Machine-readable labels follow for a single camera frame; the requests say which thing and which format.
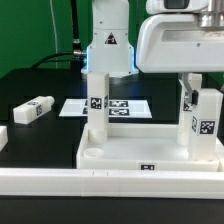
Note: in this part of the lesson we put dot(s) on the white marker base plate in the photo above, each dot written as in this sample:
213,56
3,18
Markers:
117,108

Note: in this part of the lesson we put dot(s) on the white front fence bar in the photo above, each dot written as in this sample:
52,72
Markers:
111,183

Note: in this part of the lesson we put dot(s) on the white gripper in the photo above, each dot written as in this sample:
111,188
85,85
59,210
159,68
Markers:
173,43

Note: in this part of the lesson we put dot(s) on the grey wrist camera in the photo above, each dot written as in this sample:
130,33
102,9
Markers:
175,6

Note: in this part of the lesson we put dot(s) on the white desk top tray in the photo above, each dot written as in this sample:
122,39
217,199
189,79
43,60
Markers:
151,147

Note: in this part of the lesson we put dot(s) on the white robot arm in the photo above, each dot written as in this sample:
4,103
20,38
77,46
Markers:
110,50

